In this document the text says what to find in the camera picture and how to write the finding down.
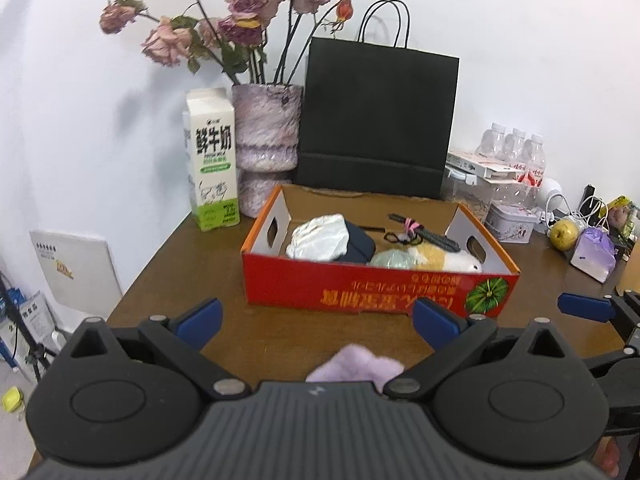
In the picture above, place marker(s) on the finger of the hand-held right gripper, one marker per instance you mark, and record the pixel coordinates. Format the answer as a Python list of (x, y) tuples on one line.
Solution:
[(585, 306)]

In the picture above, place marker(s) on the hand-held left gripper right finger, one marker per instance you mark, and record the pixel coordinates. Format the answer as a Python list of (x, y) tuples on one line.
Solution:
[(435, 322)]

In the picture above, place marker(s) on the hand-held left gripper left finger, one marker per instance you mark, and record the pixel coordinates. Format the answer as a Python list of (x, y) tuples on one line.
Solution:
[(200, 322)]

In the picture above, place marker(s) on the orange cardboard box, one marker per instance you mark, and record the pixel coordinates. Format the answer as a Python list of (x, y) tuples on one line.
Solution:
[(350, 290)]

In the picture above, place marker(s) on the purple fluffy item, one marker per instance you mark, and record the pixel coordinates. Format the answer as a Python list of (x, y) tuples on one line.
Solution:
[(350, 365)]

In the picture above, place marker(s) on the person's right hand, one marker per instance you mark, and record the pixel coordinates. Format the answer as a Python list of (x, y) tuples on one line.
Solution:
[(607, 457)]

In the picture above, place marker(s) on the purple packet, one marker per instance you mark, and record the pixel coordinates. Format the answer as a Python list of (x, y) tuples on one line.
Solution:
[(592, 255)]

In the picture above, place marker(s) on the orange and white plush toy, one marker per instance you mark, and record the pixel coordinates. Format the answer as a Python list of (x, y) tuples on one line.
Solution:
[(445, 259)]

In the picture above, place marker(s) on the yellow-green apple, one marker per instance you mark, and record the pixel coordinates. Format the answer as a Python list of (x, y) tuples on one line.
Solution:
[(565, 235)]

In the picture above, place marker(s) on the pale green round item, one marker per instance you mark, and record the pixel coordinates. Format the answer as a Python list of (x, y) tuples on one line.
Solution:
[(392, 259)]

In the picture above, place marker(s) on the yellow green printed packet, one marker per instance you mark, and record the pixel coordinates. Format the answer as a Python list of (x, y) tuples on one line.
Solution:
[(622, 215)]

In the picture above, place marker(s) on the black charger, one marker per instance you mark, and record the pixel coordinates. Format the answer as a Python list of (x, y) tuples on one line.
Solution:
[(587, 200)]

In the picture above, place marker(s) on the dark blue pouch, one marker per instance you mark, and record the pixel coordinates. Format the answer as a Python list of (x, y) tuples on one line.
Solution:
[(361, 245)]

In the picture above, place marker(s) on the white patterned tin box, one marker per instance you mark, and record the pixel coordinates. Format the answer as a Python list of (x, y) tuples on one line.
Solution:
[(510, 222)]

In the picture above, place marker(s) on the white round device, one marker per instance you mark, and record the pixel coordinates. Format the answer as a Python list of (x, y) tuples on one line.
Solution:
[(550, 190)]

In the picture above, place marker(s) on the clear plastic food container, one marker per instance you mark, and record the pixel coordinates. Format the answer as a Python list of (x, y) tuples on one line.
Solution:
[(467, 195)]

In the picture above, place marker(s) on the white board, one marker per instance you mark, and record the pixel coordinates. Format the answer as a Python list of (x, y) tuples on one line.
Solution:
[(75, 267)]

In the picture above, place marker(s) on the white crumpled cloth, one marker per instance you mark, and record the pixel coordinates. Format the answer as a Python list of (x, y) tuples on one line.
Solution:
[(320, 237)]

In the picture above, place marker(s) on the white and green milk carton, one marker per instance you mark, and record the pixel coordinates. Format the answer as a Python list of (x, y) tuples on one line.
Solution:
[(212, 160)]

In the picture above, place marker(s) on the white flat carton red print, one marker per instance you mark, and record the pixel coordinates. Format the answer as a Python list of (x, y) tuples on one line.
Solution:
[(480, 165)]

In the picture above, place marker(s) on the blue and white packet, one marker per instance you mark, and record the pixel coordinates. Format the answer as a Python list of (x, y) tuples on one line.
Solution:
[(30, 317)]

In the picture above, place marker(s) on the black tripod stand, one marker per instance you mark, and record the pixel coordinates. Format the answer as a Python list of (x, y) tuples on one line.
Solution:
[(27, 340)]

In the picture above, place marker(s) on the small yellow item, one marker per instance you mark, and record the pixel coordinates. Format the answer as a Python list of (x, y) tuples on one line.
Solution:
[(12, 400)]

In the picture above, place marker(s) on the purple textured vase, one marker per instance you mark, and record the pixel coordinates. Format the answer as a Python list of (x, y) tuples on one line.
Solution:
[(267, 130)]

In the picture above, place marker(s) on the black paper bag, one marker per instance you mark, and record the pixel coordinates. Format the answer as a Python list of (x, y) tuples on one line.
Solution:
[(375, 110)]

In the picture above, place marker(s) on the bunch of dried roses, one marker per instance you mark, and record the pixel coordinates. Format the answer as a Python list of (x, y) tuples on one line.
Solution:
[(240, 15)]

